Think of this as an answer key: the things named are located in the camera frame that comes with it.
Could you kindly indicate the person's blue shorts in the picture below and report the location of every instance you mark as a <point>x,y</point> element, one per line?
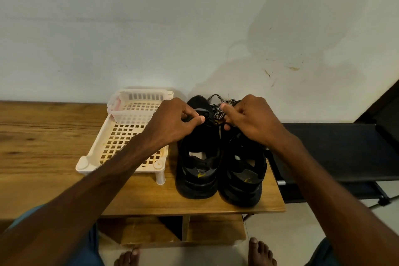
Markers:
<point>87,247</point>

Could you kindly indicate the black shoe rack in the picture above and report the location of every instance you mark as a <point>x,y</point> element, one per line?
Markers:
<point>343,153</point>

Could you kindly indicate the person's left hand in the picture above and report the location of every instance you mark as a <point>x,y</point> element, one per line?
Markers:
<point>171,122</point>

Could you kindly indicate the large white plastic tray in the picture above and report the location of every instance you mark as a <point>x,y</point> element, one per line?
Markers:
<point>118,138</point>

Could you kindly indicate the small white plastic basket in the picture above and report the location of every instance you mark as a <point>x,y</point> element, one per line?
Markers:
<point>123,114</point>

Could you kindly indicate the person's left forearm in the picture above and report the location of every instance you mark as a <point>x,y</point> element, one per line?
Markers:
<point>68,213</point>

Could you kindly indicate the person's right forearm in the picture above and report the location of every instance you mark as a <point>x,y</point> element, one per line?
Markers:
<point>346,206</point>

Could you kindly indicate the black shoe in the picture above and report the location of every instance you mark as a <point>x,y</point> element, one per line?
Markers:
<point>199,178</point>
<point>244,181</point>

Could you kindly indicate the person's right hand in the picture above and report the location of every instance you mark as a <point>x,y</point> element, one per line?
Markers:
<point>259,119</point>

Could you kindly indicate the dark door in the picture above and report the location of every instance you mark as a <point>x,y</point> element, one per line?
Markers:
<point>383,104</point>

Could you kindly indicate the low wooden table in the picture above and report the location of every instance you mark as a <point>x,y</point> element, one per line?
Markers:
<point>37,150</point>

